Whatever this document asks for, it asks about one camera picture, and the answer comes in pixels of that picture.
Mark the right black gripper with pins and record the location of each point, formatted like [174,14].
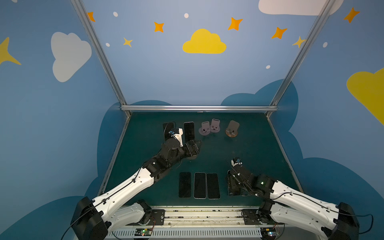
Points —
[234,181]

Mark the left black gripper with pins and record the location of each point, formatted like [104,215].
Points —
[190,148]

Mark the grey phone stand emptied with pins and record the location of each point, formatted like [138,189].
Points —
[205,130]

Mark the dark phone grey stand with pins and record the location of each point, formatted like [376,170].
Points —
[185,185]

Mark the white phone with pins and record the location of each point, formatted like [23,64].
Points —
[200,186]

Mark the black phone wooden stand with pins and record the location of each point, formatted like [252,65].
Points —
[213,188]

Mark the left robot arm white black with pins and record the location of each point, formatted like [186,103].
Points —
[94,219]

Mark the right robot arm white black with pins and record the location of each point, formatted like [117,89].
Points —
[284,205]

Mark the purple phone back middle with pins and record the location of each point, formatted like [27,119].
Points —
[189,131]

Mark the black phone far left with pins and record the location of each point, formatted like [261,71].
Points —
[167,128]

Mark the wooden round phone stand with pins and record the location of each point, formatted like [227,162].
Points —
[232,129]

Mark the right green circuit board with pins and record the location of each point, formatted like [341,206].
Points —
[268,234]

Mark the green circuit board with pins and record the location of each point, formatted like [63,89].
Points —
[143,233]
[268,234]

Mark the back horizontal aluminium bar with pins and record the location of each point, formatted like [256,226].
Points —
[158,108]

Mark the left green circuit board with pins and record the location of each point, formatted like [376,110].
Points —
[143,233]

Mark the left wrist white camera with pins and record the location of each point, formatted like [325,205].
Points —
[177,133]

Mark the wrist white camera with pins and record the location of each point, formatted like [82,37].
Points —
[177,133]
[236,162]

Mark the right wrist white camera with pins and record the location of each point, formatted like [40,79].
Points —
[236,162]

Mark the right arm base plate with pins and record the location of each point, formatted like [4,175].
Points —
[252,216]

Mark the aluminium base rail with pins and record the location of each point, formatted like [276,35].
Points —
[204,221]

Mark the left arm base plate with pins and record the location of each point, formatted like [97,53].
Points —
[152,217]

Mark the right aluminium frame post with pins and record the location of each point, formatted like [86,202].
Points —
[311,37]

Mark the aluminium frame post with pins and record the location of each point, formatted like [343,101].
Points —
[88,26]
[311,37]

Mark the left aluminium frame post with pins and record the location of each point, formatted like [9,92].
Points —
[88,26]

